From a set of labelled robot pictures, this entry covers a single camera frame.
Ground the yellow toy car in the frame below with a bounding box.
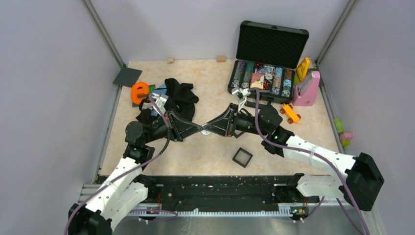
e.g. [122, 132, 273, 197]
[279, 104, 301, 124]

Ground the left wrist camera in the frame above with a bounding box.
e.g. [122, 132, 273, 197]
[151, 94, 169, 115]

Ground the dark grey lego baseplate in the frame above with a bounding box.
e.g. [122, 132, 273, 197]
[113, 67, 142, 88]

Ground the black square frame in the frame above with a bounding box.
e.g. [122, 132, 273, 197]
[232, 147, 253, 168]
[232, 130, 245, 139]

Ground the upper black square frame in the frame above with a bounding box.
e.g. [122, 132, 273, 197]
[232, 130, 245, 139]

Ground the black printed t-shirt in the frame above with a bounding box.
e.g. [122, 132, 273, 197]
[136, 78, 199, 125]

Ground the lower black square frame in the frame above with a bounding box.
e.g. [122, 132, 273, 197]
[232, 147, 253, 168]

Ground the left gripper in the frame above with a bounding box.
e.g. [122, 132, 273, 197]
[143, 108, 203, 144]

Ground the black poker chip case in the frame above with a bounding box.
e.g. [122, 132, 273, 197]
[227, 21, 309, 104]

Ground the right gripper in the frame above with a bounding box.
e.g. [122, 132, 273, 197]
[204, 103, 269, 138]

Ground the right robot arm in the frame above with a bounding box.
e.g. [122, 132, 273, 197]
[202, 103, 385, 212]

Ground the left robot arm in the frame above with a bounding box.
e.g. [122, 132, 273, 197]
[64, 110, 203, 235]

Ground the yellow toy piece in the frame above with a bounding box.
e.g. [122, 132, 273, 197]
[294, 57, 310, 86]

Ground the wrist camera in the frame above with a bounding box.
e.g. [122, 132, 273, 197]
[231, 87, 251, 105]
[151, 94, 169, 115]

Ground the small wooden block right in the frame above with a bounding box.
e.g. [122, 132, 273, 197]
[216, 55, 227, 63]

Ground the orange tape dispenser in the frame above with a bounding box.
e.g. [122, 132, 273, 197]
[131, 82, 150, 105]

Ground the green and pink toy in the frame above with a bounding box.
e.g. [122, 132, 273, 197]
[334, 118, 353, 147]

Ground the pink box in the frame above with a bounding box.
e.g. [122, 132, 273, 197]
[292, 70, 321, 107]

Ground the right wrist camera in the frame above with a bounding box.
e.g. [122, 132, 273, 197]
[231, 87, 251, 105]

